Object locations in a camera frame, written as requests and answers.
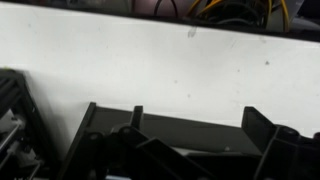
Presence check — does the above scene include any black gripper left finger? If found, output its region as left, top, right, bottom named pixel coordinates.
left=56, top=101, right=214, bottom=180

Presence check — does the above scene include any black equipment rack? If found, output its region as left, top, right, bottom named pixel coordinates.
left=0, top=68, right=59, bottom=180

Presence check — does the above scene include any bin with yellow cables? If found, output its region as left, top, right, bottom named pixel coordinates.
left=128, top=0, right=306, bottom=32

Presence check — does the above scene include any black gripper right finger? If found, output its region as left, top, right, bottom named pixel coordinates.
left=241, top=106, right=320, bottom=180

